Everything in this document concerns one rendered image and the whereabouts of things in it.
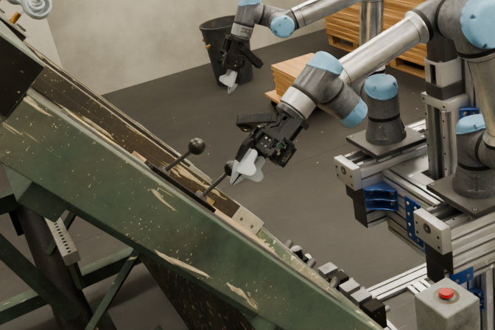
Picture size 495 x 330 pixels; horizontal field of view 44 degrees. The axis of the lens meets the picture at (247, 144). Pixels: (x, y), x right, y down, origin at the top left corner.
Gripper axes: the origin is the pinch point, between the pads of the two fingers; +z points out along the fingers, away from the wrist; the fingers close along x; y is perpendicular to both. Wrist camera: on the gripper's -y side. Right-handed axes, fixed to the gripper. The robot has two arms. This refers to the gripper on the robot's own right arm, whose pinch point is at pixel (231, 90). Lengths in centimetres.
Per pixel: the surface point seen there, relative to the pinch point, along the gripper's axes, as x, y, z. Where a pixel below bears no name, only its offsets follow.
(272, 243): 40, -11, 41
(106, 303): 26, 36, 74
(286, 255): 49, -12, 41
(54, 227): -1, 53, 61
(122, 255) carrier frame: -106, -6, 125
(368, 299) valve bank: 67, -35, 45
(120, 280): 26, 33, 66
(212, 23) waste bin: -420, -142, 5
